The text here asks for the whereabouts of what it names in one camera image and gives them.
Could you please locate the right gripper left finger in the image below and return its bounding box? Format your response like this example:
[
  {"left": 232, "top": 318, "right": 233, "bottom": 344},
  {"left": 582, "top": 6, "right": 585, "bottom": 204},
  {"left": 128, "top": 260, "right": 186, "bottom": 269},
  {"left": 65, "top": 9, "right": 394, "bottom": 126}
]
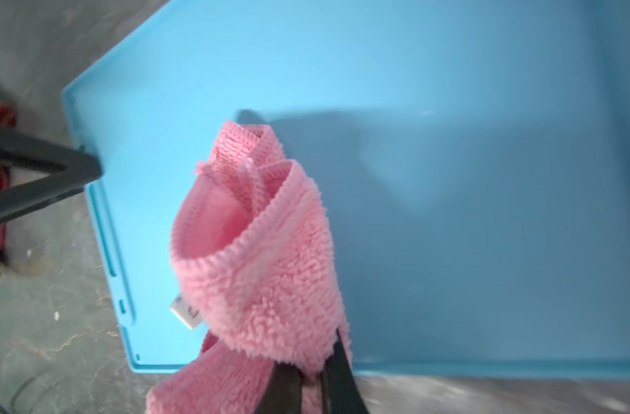
[{"left": 254, "top": 362, "right": 303, "bottom": 414}]

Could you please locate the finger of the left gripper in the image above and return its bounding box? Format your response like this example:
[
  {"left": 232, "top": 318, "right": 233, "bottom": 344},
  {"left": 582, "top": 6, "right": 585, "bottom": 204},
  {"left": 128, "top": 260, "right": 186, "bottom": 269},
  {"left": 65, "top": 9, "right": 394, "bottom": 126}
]
[{"left": 0, "top": 126, "right": 103, "bottom": 224}]

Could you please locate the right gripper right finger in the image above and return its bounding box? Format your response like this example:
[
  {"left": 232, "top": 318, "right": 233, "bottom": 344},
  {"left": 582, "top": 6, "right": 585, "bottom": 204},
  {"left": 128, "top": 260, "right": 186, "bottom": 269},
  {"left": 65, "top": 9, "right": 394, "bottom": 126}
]
[{"left": 321, "top": 331, "right": 369, "bottom": 414}]

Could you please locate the pink cleaning cloth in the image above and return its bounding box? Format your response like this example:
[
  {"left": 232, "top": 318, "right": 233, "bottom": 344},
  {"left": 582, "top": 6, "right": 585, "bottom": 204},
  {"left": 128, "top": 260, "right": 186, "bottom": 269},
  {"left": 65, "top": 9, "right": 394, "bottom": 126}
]
[{"left": 146, "top": 122, "right": 350, "bottom": 413}]

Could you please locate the blue framed drawing tablet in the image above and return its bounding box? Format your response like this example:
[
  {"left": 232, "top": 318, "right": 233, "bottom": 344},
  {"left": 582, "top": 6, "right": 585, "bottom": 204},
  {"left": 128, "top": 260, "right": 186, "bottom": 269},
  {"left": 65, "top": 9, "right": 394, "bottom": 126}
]
[{"left": 62, "top": 1, "right": 630, "bottom": 379}]

